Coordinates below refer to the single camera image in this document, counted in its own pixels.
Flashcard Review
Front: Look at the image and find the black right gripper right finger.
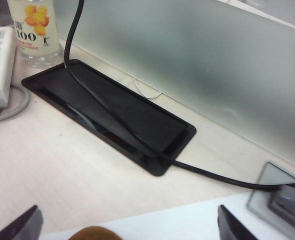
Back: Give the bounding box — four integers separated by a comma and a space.
217, 204, 260, 240

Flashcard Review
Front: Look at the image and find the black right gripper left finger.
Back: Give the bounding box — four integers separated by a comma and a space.
0, 204, 44, 240

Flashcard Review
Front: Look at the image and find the brown kiwi fruit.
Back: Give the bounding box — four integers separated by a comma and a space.
69, 225, 125, 240

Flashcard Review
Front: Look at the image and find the large white paper sheet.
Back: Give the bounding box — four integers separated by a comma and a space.
39, 191, 295, 240

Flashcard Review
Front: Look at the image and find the white power strip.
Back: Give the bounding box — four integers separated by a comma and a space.
0, 25, 18, 116

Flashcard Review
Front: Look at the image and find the frosted glass desk partition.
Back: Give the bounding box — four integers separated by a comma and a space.
53, 0, 295, 176

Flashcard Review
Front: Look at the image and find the clear C100 drink bottle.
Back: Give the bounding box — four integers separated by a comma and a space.
6, 0, 64, 69

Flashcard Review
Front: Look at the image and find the grey power strip cord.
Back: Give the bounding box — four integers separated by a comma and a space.
0, 84, 31, 124

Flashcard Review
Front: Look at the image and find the black desk cable cover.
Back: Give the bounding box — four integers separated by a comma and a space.
20, 59, 197, 177

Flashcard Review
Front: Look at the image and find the thin white wire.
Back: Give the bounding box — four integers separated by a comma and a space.
133, 76, 164, 100

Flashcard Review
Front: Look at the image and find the thick black monitor cable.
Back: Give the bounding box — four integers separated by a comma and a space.
64, 0, 295, 193

